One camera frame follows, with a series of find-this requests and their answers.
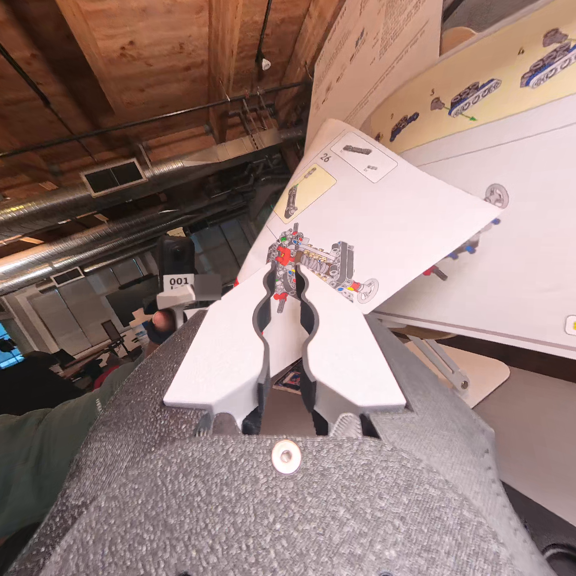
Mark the blue lit window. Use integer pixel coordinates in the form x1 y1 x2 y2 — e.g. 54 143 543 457
0 322 24 368

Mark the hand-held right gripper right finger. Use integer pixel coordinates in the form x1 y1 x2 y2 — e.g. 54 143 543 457
295 265 408 435

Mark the black ceiling pipe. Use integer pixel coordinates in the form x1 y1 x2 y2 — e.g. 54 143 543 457
0 81 312 159

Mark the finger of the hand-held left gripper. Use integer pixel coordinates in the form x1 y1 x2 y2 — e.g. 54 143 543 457
157 287 197 312

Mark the printed task sheet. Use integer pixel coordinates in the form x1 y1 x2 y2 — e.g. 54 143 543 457
306 0 445 132

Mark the slim silver air duct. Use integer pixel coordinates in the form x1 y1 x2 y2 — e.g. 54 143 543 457
0 211 218 294

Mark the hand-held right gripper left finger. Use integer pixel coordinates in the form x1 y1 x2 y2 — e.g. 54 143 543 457
163 262 276 435

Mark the person's left hand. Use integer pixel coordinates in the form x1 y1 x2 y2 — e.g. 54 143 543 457
144 310 181 346

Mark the white ceiling vent grille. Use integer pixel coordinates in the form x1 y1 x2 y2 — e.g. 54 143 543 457
80 157 149 199

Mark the holographic sticker sheet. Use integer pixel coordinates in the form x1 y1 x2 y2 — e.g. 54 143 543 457
274 360 303 396

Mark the lego instruction booklet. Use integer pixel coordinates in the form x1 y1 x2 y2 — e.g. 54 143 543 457
236 18 576 361

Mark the person's left forearm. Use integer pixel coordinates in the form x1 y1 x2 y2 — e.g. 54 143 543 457
0 355 151 541

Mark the large silver air duct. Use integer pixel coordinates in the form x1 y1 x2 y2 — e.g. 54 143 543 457
0 135 308 240

